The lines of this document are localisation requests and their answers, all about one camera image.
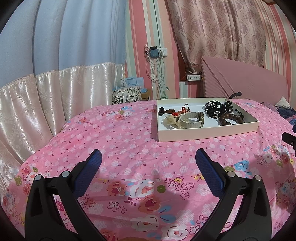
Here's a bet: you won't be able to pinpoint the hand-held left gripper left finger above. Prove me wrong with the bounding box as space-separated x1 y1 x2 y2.
25 149 103 241

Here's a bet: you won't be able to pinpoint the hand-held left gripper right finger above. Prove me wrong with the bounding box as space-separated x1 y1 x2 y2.
195 148 272 241

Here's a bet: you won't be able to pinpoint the white shallow box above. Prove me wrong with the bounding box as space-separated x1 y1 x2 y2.
157 97 260 142

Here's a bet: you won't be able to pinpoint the brown wooden bead bracelet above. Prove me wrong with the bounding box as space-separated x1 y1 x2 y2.
217 112 245 127

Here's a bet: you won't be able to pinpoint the beige band watch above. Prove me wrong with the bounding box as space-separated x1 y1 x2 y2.
180 111 205 127

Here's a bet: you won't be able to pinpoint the black scrunchie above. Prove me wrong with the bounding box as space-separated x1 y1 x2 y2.
206 107 226 118

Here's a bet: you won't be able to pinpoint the cream scrunchie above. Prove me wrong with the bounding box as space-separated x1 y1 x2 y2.
162 115 183 128

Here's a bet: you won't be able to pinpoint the red string charm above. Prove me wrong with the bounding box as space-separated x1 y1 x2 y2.
172 104 190 117

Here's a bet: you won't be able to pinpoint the black cord bracelet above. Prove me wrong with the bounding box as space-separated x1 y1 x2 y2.
204 100 220 109

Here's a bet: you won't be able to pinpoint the black hair claw clip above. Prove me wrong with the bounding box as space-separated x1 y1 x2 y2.
218 100 233 113

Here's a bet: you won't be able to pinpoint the brown teardrop hair tie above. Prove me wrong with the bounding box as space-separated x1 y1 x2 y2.
158 107 174 116

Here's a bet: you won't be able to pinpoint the dark knitted blanket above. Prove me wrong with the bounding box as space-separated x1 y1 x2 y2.
276 107 296 122

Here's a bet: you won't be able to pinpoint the white cloth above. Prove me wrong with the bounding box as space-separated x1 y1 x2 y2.
275 95 290 109

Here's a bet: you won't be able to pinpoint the purple dotted blanket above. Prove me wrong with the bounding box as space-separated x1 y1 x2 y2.
260 101 281 109

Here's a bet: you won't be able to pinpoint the pink floral bedsheet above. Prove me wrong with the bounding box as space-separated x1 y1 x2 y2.
0 98 296 241

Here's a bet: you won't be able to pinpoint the pink headboard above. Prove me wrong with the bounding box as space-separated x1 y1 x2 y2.
201 56 288 107

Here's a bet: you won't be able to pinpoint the cream satin curtain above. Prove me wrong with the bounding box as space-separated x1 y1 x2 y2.
0 62 126 193

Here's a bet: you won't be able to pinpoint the floral print bag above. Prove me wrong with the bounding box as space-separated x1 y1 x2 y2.
112 86 141 105

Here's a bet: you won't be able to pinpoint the blue gift bag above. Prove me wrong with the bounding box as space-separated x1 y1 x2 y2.
117 77 145 90

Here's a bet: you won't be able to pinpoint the pink patterned curtain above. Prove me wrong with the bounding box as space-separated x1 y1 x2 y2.
167 0 266 73

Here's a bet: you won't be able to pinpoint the blue plugged-in device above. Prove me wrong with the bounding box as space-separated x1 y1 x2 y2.
149 46 160 59

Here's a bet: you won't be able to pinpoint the blue curtain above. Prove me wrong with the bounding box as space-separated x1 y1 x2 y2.
0 0 130 88

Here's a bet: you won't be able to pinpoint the white charging cables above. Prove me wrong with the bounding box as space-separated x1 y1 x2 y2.
144 44 170 100

